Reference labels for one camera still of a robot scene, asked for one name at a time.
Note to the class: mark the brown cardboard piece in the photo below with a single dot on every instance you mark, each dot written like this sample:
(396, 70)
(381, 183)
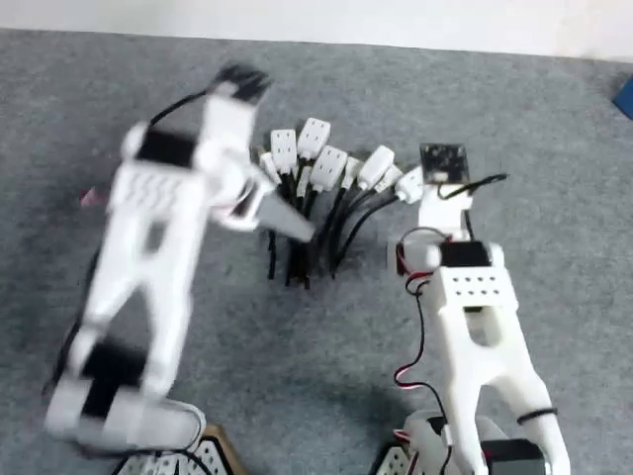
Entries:
(225, 445)

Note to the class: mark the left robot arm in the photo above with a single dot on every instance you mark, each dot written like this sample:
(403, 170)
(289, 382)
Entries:
(123, 277)

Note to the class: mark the small pink scrap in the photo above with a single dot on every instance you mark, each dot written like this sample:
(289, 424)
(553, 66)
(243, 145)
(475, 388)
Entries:
(93, 198)

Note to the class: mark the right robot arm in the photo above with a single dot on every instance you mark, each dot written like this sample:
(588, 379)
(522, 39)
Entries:
(487, 346)

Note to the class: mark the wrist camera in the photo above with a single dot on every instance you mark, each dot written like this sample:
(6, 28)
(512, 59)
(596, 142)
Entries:
(243, 81)
(443, 162)

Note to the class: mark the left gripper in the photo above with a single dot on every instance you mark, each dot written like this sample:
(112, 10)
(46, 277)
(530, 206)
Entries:
(225, 133)

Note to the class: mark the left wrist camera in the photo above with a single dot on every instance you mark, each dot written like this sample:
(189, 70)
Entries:
(243, 81)

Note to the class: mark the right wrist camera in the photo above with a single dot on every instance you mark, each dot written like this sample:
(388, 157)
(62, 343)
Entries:
(443, 162)

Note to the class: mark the blue box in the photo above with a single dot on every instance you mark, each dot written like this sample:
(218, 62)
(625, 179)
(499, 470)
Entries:
(624, 99)

